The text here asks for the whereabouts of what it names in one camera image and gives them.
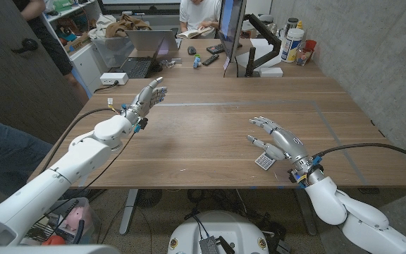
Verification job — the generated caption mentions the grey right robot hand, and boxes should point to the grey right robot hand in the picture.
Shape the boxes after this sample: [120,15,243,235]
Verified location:
[247,116,322,177]

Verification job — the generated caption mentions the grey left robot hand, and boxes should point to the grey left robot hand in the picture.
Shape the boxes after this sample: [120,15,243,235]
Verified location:
[123,76,168,127]

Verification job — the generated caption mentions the white pocket calculator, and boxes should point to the white pocket calculator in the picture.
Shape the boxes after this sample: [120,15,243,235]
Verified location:
[254,151,276,171]

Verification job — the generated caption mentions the black open laptop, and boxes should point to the black open laptop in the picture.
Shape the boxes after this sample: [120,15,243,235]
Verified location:
[118,35,167,79]

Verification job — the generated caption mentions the white power strip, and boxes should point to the white power strip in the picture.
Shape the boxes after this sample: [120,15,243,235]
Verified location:
[99,72,130,86]

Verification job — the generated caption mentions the silver open laptop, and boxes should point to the silver open laptop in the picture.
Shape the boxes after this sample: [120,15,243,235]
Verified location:
[125,30,183,52]

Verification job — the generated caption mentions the white cabinet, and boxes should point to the white cabinet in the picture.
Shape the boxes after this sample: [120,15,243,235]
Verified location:
[67,40,102,95]

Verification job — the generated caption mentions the grey metal table leg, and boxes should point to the grey metal table leg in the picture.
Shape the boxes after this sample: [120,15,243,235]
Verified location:
[118,188,139,236]
[294,186,319,236]

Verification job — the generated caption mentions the small white box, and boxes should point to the small white box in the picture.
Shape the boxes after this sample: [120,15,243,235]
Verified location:
[259,66,284,78]

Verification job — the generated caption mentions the person in black shorts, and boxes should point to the person in black shorts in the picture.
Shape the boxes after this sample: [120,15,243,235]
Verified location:
[12,0,90,107]

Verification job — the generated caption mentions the black remote control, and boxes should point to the black remote control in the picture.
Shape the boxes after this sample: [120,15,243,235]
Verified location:
[202,53,221,67]

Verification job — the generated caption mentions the brown cloth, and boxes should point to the brown cloth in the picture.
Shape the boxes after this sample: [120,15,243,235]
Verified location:
[104,13,153,39]

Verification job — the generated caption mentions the open book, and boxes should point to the open book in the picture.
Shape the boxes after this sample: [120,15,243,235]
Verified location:
[176,26,215,40]

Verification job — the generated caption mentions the clear glass jar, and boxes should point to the clear glass jar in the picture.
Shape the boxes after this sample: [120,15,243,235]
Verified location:
[296,47,313,67]

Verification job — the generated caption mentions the white cloth bag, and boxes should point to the white cloth bag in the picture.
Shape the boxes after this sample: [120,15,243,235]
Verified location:
[88,13,118,40]

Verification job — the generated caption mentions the brown cardboard box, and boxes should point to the brown cardboard box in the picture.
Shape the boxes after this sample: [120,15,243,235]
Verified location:
[63,32,93,54]

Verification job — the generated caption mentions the black keyboard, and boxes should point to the black keyboard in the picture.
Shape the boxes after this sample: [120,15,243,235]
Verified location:
[206,42,243,55]

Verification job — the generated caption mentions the black round floor fan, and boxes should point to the black round floor fan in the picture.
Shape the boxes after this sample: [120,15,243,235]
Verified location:
[135,189,164,209]

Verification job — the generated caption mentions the white wipes canister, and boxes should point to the white wipes canister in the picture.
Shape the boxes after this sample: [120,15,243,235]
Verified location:
[281,28,306,64]

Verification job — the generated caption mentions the red cup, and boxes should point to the red cup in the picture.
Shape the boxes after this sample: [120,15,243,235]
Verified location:
[304,39,318,54]

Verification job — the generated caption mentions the person in white t-shirt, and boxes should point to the person in white t-shirt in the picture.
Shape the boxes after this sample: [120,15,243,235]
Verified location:
[178,0,223,39]

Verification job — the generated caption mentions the white paper sheet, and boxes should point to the white paper sheet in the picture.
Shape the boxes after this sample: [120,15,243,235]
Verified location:
[236,37,283,70]

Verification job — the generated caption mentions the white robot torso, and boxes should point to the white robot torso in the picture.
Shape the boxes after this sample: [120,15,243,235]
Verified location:
[167,210,270,254]

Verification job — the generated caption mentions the operator in dark jeans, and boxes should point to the operator in dark jeans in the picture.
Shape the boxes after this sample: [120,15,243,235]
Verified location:
[0,112,54,212]

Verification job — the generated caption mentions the black computer monitor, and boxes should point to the black computer monitor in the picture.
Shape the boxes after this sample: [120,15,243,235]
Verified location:
[218,0,248,64]

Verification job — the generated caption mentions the pink piggy bank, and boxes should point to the pink piggy bank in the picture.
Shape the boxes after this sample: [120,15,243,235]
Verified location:
[65,206,93,232]

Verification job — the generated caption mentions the orange object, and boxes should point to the orange object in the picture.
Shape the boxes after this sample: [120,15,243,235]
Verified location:
[40,235,66,247]

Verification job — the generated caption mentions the black door handle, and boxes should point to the black door handle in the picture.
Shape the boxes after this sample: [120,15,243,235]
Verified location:
[11,37,39,54]

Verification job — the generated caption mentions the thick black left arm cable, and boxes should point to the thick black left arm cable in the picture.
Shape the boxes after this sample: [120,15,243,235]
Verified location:
[39,107,123,174]

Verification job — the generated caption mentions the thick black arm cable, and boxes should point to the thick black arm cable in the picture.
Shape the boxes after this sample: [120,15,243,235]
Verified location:
[39,107,123,174]
[315,142,406,166]

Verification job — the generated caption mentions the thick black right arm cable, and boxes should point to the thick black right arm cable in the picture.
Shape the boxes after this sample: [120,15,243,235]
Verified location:
[315,142,406,166]

